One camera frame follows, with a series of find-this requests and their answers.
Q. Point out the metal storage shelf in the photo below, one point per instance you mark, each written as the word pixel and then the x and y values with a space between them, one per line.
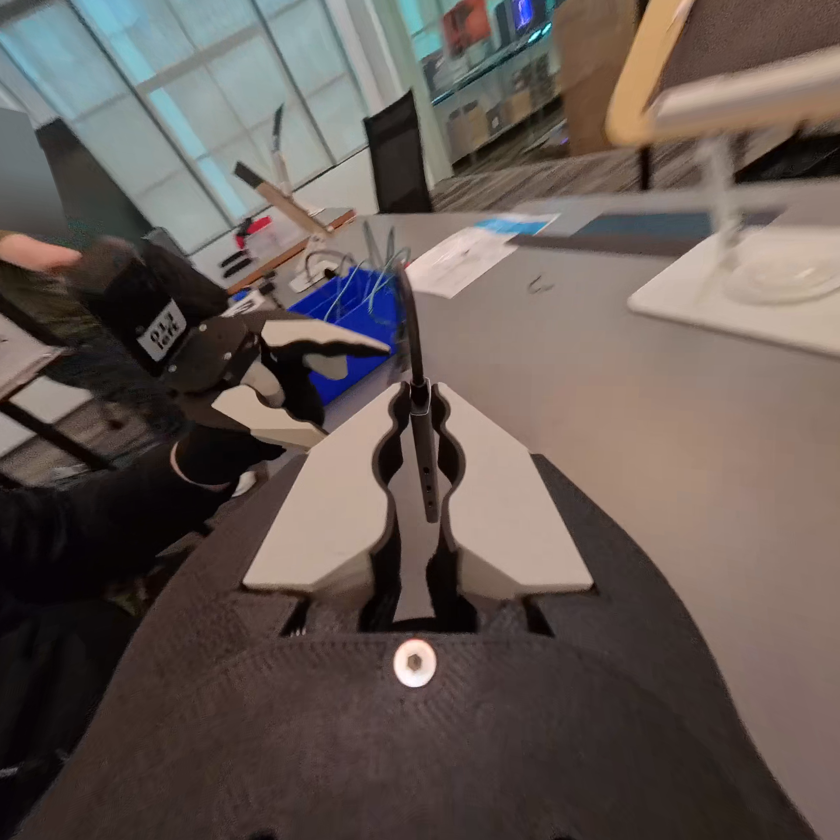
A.
pixel 492 85

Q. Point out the printed paper sheet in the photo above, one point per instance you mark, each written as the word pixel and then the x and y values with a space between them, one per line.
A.
pixel 459 256

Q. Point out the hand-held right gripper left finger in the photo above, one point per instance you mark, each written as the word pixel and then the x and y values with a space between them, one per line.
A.
pixel 321 525

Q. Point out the grey usb hub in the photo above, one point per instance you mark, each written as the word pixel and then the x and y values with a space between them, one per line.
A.
pixel 425 459

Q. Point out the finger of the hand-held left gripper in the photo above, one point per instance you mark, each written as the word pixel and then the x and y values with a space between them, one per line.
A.
pixel 275 423
pixel 315 334

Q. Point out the wooden table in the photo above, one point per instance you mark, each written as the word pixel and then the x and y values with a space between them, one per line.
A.
pixel 341 220

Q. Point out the large cardboard box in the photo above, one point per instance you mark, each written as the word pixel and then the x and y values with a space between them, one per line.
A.
pixel 597 72

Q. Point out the black thread scrap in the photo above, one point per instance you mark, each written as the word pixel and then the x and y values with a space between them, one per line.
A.
pixel 541 283

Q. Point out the black sign easel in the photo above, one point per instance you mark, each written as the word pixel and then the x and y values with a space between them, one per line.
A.
pixel 59 433

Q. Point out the blue divided plastic bin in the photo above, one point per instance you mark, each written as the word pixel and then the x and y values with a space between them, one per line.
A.
pixel 354 328

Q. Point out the person's left hand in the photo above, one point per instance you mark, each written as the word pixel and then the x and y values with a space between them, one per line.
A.
pixel 223 453

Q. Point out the white adjustable stand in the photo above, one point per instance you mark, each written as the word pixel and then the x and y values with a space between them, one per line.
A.
pixel 689 308
pixel 315 279

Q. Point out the clear plastic organiser box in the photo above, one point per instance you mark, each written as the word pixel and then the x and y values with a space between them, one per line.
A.
pixel 282 236

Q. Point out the black office chair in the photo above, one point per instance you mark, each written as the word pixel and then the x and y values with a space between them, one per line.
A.
pixel 397 157

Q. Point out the black monitor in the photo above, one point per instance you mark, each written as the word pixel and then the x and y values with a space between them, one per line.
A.
pixel 92 190

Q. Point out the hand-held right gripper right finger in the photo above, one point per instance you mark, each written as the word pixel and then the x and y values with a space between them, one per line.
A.
pixel 518 525

